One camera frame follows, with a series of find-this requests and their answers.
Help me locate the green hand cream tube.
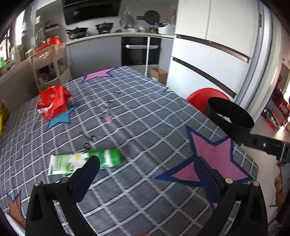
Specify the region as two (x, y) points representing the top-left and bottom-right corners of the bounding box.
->
(48, 149), (122, 176)

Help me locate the red snack bag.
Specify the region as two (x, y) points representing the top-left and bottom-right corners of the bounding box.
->
(36, 86), (71, 121)

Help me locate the black trash bin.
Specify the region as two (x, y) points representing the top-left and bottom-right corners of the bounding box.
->
(205, 97), (254, 146)

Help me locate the person's right hand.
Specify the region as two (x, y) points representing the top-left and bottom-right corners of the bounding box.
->
(274, 161), (289, 206)

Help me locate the red plastic stool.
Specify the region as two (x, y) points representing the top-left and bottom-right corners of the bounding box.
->
(186, 88), (229, 114)

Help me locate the gold foil bag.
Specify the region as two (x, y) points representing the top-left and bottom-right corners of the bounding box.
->
(0, 102), (10, 136)

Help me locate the white refrigerator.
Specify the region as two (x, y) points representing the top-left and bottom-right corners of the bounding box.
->
(167, 1), (272, 109)

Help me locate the beige storage trolley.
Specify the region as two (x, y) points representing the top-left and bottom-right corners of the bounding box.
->
(29, 43), (72, 92)

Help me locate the cardboard box on floor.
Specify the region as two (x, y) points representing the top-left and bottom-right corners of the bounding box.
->
(150, 68), (168, 85)

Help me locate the red basket on trolley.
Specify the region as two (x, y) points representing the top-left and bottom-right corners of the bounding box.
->
(35, 37), (61, 53)

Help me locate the black built-in oven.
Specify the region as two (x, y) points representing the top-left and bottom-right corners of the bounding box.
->
(121, 36), (161, 66)

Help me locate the black wok on stove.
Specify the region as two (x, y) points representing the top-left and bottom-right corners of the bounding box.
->
(65, 27), (88, 40)

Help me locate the black pot on stove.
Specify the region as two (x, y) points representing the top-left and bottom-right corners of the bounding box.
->
(95, 22), (113, 34)

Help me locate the white rice cooker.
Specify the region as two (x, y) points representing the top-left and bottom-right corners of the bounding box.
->
(158, 22), (175, 35)

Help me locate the black range hood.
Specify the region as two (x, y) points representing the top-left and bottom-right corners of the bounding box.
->
(61, 0), (121, 25)

